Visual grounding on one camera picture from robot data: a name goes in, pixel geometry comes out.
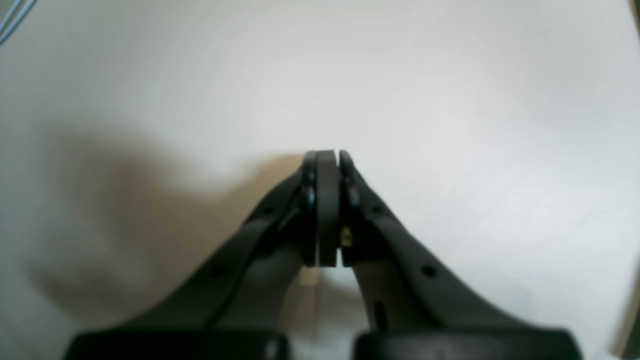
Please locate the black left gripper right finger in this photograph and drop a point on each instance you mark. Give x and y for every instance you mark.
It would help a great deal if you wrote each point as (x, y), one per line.
(416, 307)

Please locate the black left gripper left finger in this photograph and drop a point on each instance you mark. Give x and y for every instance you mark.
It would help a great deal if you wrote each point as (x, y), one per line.
(229, 308)

